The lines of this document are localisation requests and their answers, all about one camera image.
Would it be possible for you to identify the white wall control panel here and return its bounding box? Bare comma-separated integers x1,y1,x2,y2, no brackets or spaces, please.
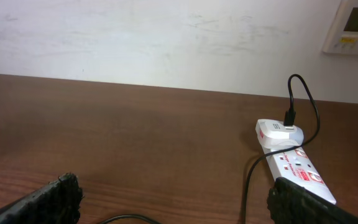
322,0,358,55

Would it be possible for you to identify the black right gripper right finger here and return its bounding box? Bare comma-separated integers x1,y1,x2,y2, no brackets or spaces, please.
267,177,358,224

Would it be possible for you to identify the white USB charger adapter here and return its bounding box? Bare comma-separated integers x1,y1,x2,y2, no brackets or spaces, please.
255,119,304,150

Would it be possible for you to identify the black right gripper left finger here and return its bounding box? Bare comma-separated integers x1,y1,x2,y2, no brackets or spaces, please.
0,173,83,224

